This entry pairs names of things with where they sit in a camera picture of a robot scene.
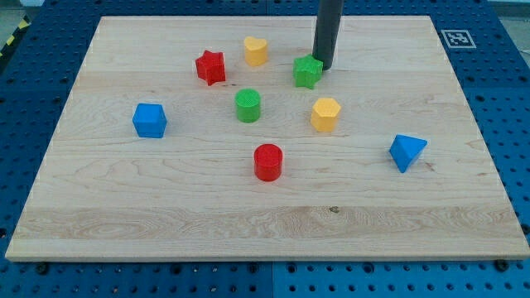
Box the yellow hexagon block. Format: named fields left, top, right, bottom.
left=310, top=98, right=341, bottom=132

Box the red cylinder block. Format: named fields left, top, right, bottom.
left=253, top=143, right=283, bottom=181

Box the green cylinder block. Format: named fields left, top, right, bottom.
left=234, top=89, right=261, bottom=123

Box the wooden board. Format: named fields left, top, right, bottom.
left=6, top=16, right=529, bottom=262

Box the green star block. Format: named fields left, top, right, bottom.
left=292, top=55, right=323, bottom=89

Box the red star block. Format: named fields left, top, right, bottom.
left=195, top=50, right=226, bottom=86

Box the yellow heart block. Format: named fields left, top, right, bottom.
left=243, top=36, right=268, bottom=66

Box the blue cube block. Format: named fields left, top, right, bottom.
left=132, top=103, right=167, bottom=138

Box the blue triangle block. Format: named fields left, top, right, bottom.
left=389, top=134, right=428, bottom=173

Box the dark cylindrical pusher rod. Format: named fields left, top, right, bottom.
left=312, top=0, right=345, bottom=70

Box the white fiducial marker tag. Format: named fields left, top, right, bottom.
left=441, top=29, right=476, bottom=49

